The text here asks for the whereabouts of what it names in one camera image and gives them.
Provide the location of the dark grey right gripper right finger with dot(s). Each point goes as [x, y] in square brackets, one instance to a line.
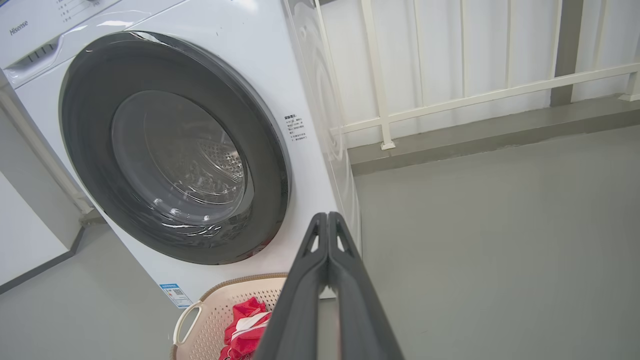
[360, 315]

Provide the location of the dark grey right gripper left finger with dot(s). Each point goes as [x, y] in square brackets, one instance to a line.
[295, 315]

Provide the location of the red garment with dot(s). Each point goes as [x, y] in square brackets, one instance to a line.
[245, 330]

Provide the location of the dark washing machine door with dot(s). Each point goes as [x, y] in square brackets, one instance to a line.
[90, 125]

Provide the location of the cream plastic laundry basket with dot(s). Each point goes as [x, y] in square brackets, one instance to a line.
[215, 320]

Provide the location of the white front-load washing machine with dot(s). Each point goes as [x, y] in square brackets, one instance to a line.
[300, 90]

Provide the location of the cream metal railing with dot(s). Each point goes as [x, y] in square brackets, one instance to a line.
[375, 65]

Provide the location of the white wall pipe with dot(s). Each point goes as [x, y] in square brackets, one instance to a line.
[45, 150]

